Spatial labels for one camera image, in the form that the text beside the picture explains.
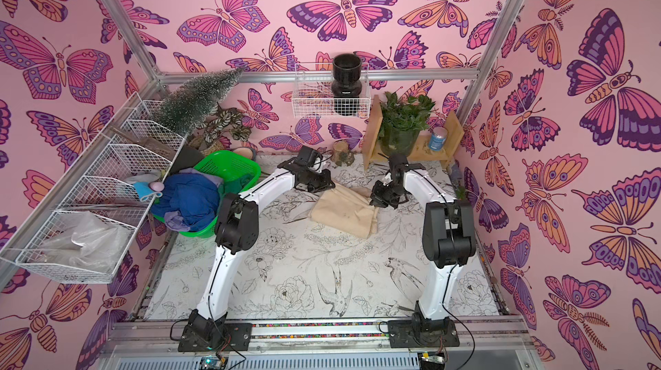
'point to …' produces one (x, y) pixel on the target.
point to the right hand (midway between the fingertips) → (368, 201)
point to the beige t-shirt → (345, 209)
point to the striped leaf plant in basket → (217, 128)
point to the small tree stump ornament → (341, 153)
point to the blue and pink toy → (146, 190)
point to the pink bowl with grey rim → (248, 152)
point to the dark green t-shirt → (234, 186)
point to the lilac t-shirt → (174, 219)
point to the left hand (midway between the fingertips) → (341, 183)
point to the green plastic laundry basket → (237, 170)
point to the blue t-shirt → (194, 197)
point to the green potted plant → (401, 122)
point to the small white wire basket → (312, 96)
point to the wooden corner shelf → (422, 152)
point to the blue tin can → (437, 138)
